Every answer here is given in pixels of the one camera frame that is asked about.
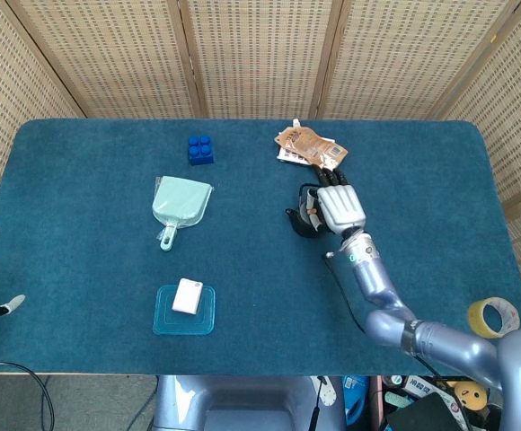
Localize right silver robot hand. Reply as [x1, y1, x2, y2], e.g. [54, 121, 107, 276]
[304, 163, 368, 238]

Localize black cast iron teapot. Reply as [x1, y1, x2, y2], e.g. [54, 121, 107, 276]
[286, 182, 330, 240]

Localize clear blue plastic container lid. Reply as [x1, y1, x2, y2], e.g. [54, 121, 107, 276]
[152, 284, 217, 337]

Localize brown spouted drink pouch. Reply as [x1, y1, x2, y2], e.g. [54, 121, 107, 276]
[272, 119, 349, 170]

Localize blue carpet table cover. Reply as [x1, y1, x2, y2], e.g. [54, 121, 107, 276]
[0, 118, 521, 376]

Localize blue toy building brick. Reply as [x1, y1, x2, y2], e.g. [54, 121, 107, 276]
[187, 134, 216, 167]

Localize green dustpan in plastic bag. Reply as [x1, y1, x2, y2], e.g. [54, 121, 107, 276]
[151, 175, 215, 252]

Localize woven wooden folding screen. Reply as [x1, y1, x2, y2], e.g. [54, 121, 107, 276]
[0, 0, 521, 315]

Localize yellowish packing tape roll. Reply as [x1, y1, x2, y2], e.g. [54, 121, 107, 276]
[466, 298, 521, 339]

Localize white tissue pack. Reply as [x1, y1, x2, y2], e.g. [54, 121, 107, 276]
[172, 277, 206, 316]

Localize blue plastic package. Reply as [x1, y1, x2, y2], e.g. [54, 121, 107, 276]
[342, 375, 372, 428]

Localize silver robot torso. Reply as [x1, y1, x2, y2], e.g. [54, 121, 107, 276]
[152, 374, 348, 431]

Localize black box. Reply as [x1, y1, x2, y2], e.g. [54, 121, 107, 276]
[384, 392, 473, 431]

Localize yellow plush toy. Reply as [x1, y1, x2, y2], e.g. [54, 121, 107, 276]
[447, 380, 490, 412]

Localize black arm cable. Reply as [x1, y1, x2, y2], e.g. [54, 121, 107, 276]
[322, 251, 446, 392]

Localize black floor cable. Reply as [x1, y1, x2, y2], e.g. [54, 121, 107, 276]
[0, 361, 56, 431]

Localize white tool with black handle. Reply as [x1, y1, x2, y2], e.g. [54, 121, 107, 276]
[309, 376, 337, 431]

